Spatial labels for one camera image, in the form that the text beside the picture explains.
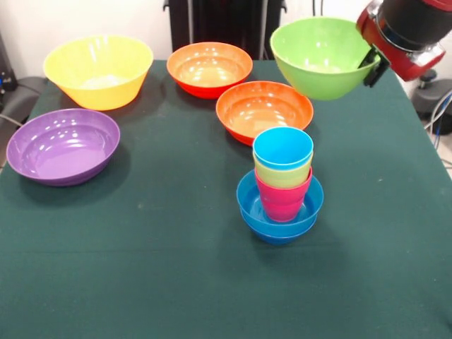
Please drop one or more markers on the light blue bowl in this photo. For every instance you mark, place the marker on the light blue bowl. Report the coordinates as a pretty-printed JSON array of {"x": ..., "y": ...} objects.
[{"x": 247, "y": 208}]

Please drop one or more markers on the black chair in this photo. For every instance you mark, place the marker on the black chair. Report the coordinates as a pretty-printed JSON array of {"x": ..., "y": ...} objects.
[{"x": 21, "y": 95}]

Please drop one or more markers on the dark blue bowl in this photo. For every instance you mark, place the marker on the dark blue bowl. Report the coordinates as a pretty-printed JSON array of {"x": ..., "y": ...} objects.
[{"x": 279, "y": 236}]

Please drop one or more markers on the purple bowl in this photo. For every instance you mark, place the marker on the purple bowl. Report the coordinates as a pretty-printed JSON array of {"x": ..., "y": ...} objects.
[{"x": 60, "y": 152}]

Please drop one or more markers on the large yellow bowl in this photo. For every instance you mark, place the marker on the large yellow bowl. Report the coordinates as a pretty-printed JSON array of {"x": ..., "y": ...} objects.
[{"x": 99, "y": 92}]

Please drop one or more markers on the light green bowl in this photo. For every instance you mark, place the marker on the light green bowl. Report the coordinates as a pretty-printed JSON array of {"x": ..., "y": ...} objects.
[{"x": 318, "y": 63}]

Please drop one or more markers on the yellow-green cup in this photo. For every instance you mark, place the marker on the yellow-green cup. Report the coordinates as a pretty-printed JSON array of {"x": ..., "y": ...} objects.
[{"x": 282, "y": 176}]

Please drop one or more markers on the red cup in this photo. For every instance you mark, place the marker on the red cup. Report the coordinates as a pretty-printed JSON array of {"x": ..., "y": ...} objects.
[{"x": 282, "y": 205}]

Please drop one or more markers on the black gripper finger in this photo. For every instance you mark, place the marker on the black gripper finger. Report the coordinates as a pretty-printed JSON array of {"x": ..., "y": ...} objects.
[
  {"x": 376, "y": 72},
  {"x": 365, "y": 60}
]

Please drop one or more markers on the light blue cup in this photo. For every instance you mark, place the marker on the light blue cup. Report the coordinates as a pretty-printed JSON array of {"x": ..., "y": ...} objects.
[{"x": 279, "y": 148}]

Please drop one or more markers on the black rounded base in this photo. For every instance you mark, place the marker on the black rounded base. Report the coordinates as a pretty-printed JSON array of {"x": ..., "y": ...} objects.
[{"x": 432, "y": 100}]

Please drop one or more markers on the dark green tablecloth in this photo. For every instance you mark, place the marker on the dark green tablecloth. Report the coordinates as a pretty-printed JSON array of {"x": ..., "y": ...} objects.
[{"x": 226, "y": 282}]

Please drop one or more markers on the orange bowl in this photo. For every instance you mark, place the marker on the orange bowl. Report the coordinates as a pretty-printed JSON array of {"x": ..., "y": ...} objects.
[
  {"x": 208, "y": 67},
  {"x": 261, "y": 113}
]

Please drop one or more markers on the black knob clamp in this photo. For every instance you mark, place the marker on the black knob clamp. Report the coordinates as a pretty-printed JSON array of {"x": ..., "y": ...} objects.
[{"x": 428, "y": 77}]

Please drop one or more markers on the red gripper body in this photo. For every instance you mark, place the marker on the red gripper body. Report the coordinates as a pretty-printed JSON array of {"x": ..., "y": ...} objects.
[{"x": 402, "y": 56}]

